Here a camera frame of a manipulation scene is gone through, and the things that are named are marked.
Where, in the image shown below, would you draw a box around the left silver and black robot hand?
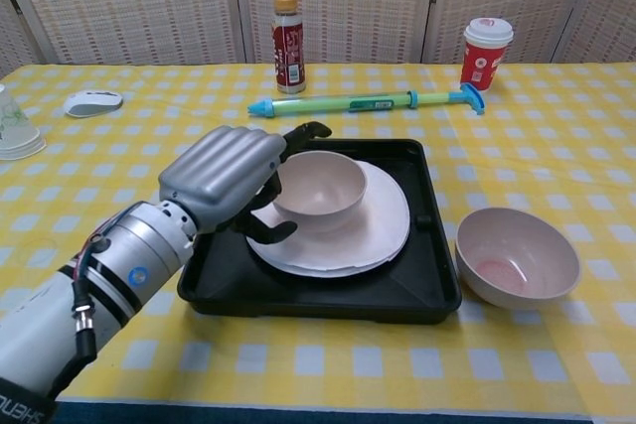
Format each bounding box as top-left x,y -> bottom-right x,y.
157,120 -> 333,245

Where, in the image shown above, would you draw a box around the plain beige bowl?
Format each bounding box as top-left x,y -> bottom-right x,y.
271,150 -> 370,232

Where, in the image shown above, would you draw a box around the beige bowl with pink stain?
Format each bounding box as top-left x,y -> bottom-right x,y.
455,207 -> 582,312

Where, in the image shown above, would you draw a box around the black square plastic tray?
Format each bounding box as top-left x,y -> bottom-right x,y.
177,138 -> 463,326

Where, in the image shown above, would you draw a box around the green and blue water squirter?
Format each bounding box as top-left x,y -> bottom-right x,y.
247,82 -> 485,120

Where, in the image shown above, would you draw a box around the brown-label bottle with orange cap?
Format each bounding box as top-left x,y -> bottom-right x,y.
270,0 -> 306,95

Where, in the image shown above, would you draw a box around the white computer mouse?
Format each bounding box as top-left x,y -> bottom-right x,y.
63,89 -> 124,119

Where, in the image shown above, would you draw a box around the woven beige folding screen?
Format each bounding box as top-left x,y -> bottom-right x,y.
0,0 -> 636,67

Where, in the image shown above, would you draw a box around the stacked white paper cups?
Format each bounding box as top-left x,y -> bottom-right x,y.
0,83 -> 47,162

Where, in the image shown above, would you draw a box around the yellow checkered tablecloth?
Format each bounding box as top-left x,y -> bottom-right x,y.
0,62 -> 636,408

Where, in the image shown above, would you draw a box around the red paper cup white lid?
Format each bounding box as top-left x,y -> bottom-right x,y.
459,16 -> 515,93

